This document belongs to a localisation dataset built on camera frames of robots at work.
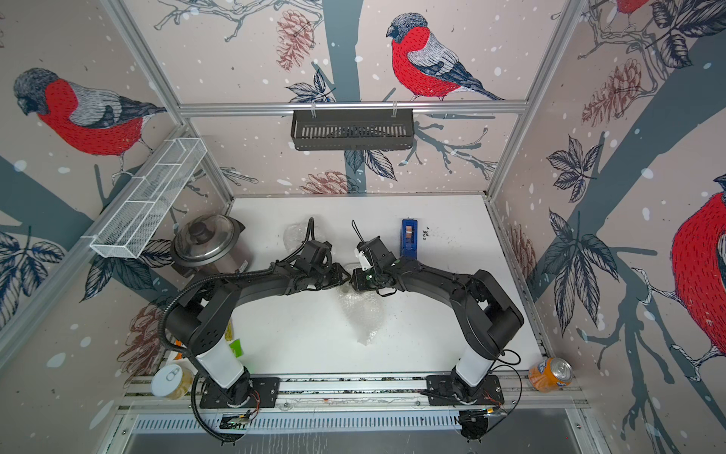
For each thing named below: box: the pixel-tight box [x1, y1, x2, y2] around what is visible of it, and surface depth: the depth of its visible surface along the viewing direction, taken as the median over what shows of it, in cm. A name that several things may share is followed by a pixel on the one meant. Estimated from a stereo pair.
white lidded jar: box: [151, 359, 197, 401], surface depth 73 cm
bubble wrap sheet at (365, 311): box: [338, 285, 386, 348], surface depth 83 cm
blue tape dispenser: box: [399, 218, 418, 260], surface depth 103 cm
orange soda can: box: [528, 356, 574, 394], surface depth 70 cm
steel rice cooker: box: [170, 213, 252, 280], surface depth 86 cm
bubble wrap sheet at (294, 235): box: [283, 223, 308, 255], surface depth 100 cm
